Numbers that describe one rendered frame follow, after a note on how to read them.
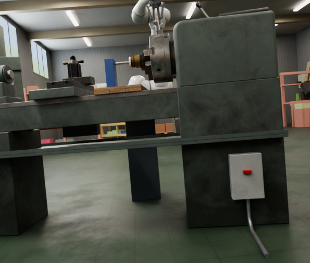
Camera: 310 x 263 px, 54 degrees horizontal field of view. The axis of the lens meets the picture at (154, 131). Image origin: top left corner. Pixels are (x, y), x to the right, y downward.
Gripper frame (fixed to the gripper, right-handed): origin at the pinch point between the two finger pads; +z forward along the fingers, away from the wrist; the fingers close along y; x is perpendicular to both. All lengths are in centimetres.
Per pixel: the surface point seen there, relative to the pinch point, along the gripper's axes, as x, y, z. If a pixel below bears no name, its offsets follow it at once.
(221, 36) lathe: 20.0, -41.3, 15.5
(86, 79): 8, 52, 31
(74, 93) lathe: 34, 49, 40
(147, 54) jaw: 17.5, 4.6, 20.3
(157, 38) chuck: 13.5, -1.6, 10.6
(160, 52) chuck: 18.6, -3.7, 20.4
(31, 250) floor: 67, 72, 126
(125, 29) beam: -848, 265, -167
